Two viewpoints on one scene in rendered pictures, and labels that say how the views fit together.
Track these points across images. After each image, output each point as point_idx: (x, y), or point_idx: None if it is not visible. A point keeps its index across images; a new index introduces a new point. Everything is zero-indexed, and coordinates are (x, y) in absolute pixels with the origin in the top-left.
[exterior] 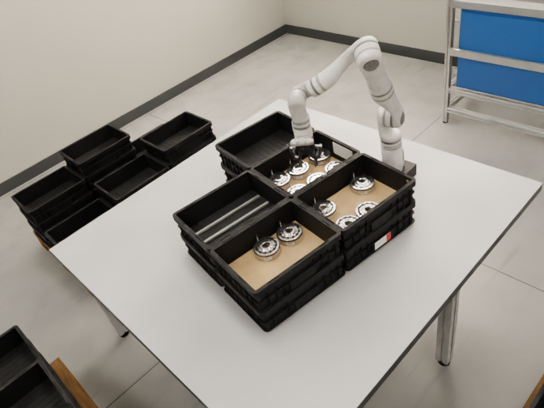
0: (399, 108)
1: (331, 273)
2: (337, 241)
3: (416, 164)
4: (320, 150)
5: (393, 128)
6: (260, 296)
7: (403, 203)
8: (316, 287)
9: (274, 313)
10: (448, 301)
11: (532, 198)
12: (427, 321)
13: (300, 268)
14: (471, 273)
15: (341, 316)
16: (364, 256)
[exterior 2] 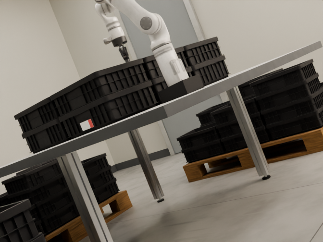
0: (134, 13)
1: (54, 131)
2: (51, 105)
3: (182, 81)
4: (120, 51)
5: (161, 37)
6: (15, 119)
7: (93, 94)
8: (48, 138)
9: (28, 140)
10: (26, 165)
11: (142, 119)
12: (5, 166)
13: (34, 114)
14: (49, 156)
15: (30, 155)
16: (78, 132)
